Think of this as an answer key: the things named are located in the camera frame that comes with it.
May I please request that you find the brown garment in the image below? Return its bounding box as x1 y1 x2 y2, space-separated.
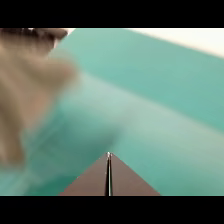
0 28 80 168

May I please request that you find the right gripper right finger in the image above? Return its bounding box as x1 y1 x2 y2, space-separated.
109 152 161 197

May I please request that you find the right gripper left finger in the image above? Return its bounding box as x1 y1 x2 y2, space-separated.
59 152 110 197

